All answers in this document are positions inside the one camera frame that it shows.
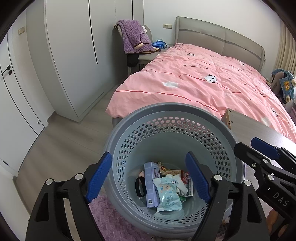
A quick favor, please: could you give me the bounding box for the purple fluffy rug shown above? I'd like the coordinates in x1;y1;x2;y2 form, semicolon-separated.
89;195;160;240

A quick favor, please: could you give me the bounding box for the blue item on nightstand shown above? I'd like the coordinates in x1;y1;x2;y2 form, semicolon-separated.
152;40;168;49

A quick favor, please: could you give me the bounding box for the grey chair left of bed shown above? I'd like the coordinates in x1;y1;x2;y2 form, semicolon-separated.
114;20;161;75

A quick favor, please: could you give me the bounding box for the grey upholstered headboard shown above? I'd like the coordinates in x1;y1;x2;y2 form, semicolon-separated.
175;16;265;72

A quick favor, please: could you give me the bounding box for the white wardrobe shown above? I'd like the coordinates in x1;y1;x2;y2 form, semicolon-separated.
26;1;143;122

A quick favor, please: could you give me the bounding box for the red candy wrapper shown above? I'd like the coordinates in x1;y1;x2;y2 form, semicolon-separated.
181;171;190;185

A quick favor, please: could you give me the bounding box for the brown snack wrapper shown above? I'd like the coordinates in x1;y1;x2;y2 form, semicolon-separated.
158;161;183;176

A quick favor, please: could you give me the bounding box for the purple fleece garment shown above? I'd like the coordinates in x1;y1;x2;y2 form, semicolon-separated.
114;20;159;54

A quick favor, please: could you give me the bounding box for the light purple carton box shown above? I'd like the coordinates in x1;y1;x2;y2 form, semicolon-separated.
144;162;160;208

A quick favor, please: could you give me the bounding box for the black band in basket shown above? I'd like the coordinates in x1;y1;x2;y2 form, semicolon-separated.
135;176;147;198

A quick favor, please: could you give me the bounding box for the white door with black handle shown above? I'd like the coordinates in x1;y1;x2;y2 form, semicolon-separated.
1;36;45;176

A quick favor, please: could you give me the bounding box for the blue bear jacket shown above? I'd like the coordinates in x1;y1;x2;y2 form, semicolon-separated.
271;68;295;103

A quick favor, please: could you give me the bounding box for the pink duvet with cartoon dogs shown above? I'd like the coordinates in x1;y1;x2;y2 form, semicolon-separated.
106;43;295;141

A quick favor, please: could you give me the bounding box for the grey perforated trash basket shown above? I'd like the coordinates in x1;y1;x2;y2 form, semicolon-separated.
104;103;245;238

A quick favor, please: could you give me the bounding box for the beige curtain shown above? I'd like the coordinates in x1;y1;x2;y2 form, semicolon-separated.
274;21;296;76

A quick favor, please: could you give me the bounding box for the wall switch plate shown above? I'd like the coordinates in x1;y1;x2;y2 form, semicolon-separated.
163;24;173;29

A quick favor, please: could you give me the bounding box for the light blue wet wipes pack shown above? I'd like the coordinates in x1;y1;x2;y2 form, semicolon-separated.
152;177;182;212

